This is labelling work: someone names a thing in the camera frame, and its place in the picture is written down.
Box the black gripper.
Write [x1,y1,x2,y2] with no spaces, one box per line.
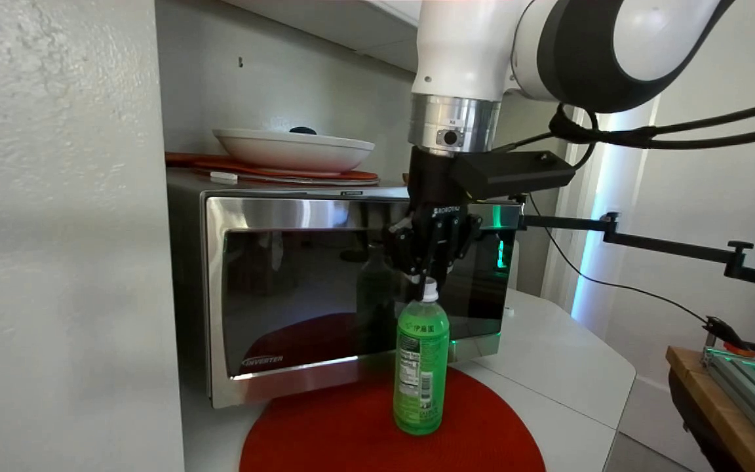
[388,148,486,291]

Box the green tea bottle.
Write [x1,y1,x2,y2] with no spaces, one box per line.
[390,279,452,439]

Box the stainless steel microwave body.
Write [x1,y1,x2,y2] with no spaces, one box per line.
[166,169,527,413]

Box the red flat tray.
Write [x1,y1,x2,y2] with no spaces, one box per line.
[166,150,384,190]

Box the red round mat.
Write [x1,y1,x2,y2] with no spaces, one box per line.
[240,364,549,472]

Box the white shallow bowl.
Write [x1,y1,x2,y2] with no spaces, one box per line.
[212,125,377,173]

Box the red and black clamp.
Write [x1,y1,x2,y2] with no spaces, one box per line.
[700,315,755,364]

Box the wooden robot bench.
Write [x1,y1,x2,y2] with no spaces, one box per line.
[663,343,755,472]

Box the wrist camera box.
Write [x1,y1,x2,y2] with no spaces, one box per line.
[445,150,579,203]

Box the thin black camera cable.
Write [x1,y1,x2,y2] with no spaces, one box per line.
[525,194,721,331]

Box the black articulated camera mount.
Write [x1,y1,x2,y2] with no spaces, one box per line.
[516,211,755,297]

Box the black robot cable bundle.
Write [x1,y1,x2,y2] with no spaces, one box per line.
[516,93,755,153]

